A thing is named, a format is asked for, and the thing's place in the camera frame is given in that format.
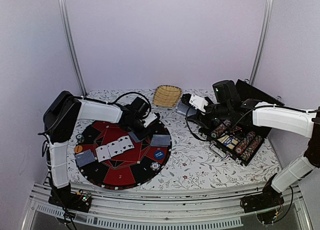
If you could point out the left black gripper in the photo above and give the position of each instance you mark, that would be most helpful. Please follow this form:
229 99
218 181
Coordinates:
142 135

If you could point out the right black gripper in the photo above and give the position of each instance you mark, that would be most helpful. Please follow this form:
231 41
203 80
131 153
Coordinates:
199 120

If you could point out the blurred blue card being passed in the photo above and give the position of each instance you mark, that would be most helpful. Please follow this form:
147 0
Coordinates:
136 138

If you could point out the face-up four clubs card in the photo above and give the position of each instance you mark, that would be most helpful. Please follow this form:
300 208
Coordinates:
125 143

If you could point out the dealt blue cards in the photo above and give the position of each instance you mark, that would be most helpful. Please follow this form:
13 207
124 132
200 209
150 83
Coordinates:
84 158
160 140

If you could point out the blue checkered card deck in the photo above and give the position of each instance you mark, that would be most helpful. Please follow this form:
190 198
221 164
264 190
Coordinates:
184 110

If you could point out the blue small blind chip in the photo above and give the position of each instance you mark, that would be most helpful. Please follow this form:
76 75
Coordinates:
158 155

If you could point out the blue white ten chip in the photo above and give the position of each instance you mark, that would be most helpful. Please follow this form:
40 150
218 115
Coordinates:
155 166

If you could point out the poker chip stack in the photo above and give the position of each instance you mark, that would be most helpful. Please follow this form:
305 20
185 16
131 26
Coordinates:
80 138

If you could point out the orange dealer button chip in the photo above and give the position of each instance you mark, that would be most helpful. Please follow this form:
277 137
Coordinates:
78 149

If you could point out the face-up diamonds card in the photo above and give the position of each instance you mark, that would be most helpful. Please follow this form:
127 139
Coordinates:
102 153

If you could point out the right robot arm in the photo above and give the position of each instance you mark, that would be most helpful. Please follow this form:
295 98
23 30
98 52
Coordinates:
255 115

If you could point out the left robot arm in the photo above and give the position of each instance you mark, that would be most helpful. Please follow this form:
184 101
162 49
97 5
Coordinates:
62 115

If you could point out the boxed card deck in case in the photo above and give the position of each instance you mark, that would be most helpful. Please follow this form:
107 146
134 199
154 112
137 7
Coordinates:
229 141

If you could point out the black poker chip case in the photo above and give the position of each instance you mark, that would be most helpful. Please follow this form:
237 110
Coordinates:
236 101

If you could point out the round red black poker mat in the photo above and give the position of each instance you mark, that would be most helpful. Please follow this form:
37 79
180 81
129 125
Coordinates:
130 169

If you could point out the woven bamboo basket tray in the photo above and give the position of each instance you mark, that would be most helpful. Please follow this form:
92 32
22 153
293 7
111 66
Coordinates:
167 96

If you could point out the poker chip row in case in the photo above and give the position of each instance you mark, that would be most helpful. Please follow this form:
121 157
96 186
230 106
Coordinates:
244 143

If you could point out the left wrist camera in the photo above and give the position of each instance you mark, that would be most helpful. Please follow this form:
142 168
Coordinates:
152 117

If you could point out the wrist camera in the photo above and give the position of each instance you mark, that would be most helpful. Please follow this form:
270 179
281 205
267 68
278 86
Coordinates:
195 101
152 117

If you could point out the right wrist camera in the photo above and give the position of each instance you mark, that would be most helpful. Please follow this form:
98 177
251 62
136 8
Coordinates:
195 101

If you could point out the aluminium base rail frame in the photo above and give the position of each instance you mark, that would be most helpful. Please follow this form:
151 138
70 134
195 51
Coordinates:
200 209

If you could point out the right aluminium corner post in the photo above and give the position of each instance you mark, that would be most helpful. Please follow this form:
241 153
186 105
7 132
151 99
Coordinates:
262 39

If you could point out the aluminium corner post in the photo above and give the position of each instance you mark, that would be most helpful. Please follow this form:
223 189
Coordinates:
262 39
71 46

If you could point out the left aluminium corner post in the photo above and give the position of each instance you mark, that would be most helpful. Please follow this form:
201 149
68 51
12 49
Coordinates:
71 46

